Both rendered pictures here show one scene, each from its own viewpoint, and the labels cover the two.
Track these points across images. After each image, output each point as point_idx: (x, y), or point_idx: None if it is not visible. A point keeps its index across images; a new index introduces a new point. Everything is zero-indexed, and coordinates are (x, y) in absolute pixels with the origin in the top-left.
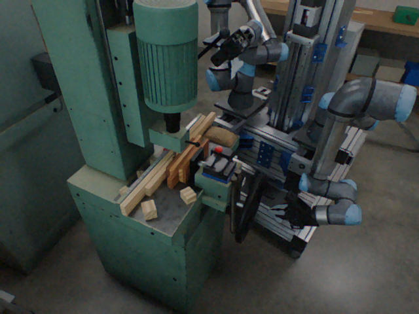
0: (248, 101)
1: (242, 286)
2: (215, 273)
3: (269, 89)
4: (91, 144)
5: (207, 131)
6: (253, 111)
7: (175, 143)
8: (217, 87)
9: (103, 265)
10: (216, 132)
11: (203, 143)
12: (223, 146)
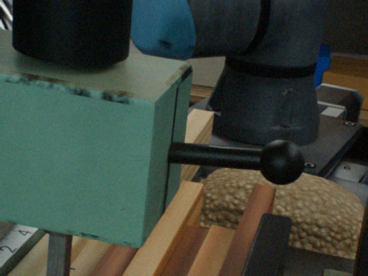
0: (305, 110)
1: None
2: None
3: (336, 105)
4: None
5: (204, 188)
6: (332, 154)
7: (106, 154)
8: (183, 32)
9: None
10: (264, 184)
11: (257, 208)
12: (329, 263)
